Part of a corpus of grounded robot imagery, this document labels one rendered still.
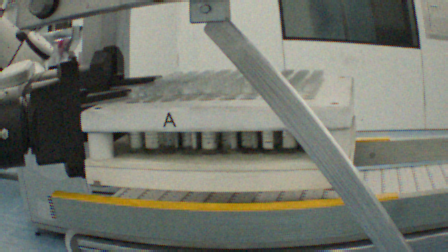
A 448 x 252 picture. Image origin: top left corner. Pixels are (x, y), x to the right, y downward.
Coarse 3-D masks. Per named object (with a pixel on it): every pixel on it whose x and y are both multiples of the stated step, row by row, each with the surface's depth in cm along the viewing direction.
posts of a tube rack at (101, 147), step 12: (96, 132) 60; (108, 132) 61; (336, 132) 56; (348, 132) 57; (96, 144) 61; (108, 144) 61; (348, 144) 57; (96, 156) 61; (108, 156) 61; (348, 156) 57
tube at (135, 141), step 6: (132, 96) 63; (138, 96) 63; (126, 102) 63; (132, 102) 63; (138, 102) 63; (132, 132) 63; (138, 132) 63; (132, 138) 63; (138, 138) 64; (132, 144) 64; (138, 144) 64; (132, 150) 64; (138, 150) 64
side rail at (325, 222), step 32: (416, 192) 54; (64, 224) 61; (96, 224) 60; (128, 224) 59; (160, 224) 58; (192, 224) 58; (224, 224) 57; (256, 224) 56; (288, 224) 56; (320, 224) 55; (352, 224) 55; (416, 224) 53
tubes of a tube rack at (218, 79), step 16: (176, 80) 70; (192, 80) 69; (208, 80) 68; (224, 80) 68; (240, 80) 66; (288, 80) 65; (304, 80) 70; (160, 96) 64; (176, 96) 64; (256, 96) 62; (160, 144) 65; (240, 144) 64
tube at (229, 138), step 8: (224, 88) 61; (232, 88) 61; (224, 96) 61; (232, 96) 61; (224, 136) 62; (232, 136) 62; (224, 144) 62; (232, 144) 62; (224, 152) 62; (232, 152) 62
